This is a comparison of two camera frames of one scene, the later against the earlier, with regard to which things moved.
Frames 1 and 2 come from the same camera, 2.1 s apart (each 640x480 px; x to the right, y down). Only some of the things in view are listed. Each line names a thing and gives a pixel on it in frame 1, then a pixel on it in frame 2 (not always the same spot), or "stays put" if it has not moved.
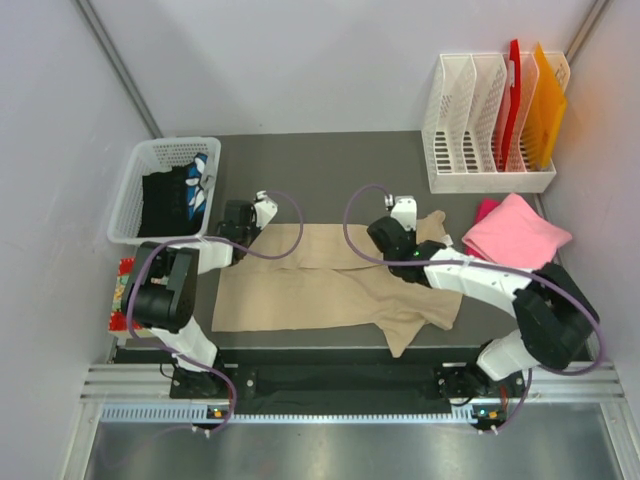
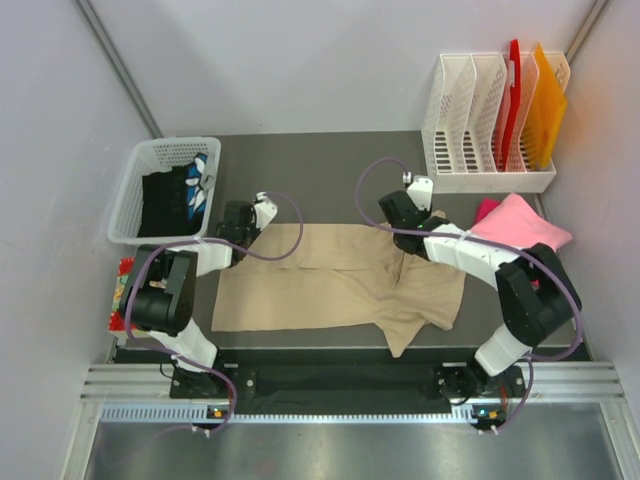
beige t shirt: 326,287 stays put
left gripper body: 251,231 stays put
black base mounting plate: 341,384 stays put
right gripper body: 413,233 -> 426,214
